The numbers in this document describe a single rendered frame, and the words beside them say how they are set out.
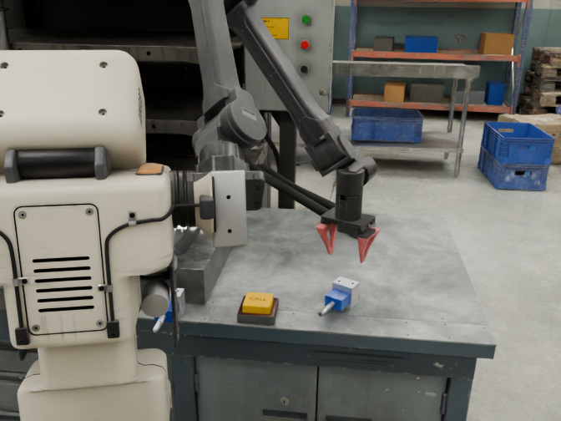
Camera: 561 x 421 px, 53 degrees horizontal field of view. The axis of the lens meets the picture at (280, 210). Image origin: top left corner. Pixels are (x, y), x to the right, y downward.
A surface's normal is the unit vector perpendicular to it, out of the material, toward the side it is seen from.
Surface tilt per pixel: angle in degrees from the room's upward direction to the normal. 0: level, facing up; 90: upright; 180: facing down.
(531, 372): 1
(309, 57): 90
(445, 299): 0
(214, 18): 50
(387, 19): 90
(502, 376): 0
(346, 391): 90
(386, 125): 93
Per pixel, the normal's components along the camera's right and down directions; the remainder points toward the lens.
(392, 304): 0.01, -0.93
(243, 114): 0.70, -0.44
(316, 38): -0.12, 0.36
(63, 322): 0.15, 0.23
